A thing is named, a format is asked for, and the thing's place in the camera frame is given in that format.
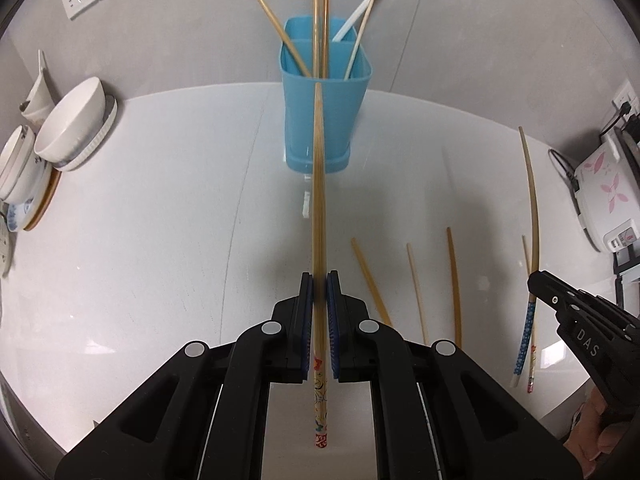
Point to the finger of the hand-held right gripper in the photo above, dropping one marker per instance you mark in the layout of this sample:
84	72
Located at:
547	287

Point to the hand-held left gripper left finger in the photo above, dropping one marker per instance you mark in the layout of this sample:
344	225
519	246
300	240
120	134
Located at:
300	340

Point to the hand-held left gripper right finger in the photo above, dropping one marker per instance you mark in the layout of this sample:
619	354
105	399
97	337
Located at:
336	340

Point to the wooden chopstick pale blue band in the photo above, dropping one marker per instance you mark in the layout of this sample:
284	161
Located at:
370	280
275	23
455	290
316	10

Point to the wooden chopstick red print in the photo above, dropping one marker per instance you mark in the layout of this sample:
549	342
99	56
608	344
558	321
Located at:
318	210
532	360

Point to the wooden chopstick blue pattern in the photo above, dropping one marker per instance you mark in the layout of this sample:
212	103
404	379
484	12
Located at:
326	10
535	200

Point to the plain thin wooden chopstick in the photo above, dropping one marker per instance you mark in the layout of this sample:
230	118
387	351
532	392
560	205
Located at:
361	35
417	292

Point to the blue plastic utensil holder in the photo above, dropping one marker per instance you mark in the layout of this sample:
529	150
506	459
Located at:
345	110

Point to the person's right hand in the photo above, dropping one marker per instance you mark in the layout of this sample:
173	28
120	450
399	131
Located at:
592	425

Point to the white rice cooker pink flowers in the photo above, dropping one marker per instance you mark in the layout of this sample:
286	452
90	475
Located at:
600	185

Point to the black power plug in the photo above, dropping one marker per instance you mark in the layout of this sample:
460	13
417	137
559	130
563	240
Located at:
626	108

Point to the white ribbed plate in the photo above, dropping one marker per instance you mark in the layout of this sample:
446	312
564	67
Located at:
107	120

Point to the white blue patterned dish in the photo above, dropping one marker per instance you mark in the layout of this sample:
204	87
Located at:
4	245

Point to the large white bowl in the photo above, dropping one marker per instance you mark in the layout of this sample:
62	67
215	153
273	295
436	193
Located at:
70	120

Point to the white plastic stick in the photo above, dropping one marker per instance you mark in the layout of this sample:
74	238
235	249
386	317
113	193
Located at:
370	0

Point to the white tall cup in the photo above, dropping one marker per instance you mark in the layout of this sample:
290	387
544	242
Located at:
37	95

